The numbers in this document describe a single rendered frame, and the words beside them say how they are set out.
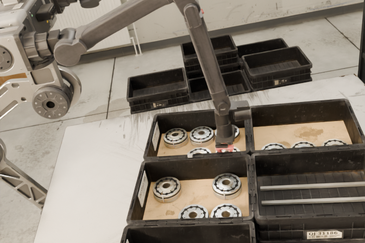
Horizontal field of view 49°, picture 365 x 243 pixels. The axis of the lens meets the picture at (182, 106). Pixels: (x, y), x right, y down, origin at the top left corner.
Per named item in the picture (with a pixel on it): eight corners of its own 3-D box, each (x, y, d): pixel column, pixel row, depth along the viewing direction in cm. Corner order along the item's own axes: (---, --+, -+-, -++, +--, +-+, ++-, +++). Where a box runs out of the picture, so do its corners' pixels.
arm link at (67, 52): (178, -39, 114) (181, -26, 106) (199, -1, 122) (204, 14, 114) (52, 34, 124) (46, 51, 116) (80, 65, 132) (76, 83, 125)
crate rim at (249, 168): (126, 229, 127) (124, 224, 125) (143, 164, 151) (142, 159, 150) (255, 225, 120) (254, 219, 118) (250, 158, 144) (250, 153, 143)
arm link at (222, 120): (212, 104, 146) (215, 113, 141) (231, 102, 146) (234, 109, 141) (214, 120, 150) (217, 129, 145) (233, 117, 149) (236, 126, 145)
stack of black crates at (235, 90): (198, 142, 279) (190, 102, 260) (193, 118, 304) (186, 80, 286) (255, 132, 278) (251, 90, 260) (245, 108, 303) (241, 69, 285)
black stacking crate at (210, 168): (134, 247, 132) (125, 224, 126) (149, 183, 156) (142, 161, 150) (256, 244, 125) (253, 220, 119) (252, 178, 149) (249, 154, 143)
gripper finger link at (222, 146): (236, 152, 155) (234, 132, 150) (235, 164, 149) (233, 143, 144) (219, 152, 157) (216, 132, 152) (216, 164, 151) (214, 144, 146)
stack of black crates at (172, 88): (141, 153, 279) (126, 99, 255) (142, 128, 305) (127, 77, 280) (197, 142, 278) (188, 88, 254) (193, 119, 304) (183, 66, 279)
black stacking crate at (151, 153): (149, 182, 157) (143, 160, 150) (159, 135, 181) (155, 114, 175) (251, 177, 150) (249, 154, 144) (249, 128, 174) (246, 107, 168)
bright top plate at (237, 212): (208, 227, 128) (208, 225, 128) (213, 203, 136) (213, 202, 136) (239, 229, 125) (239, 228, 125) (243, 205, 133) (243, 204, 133)
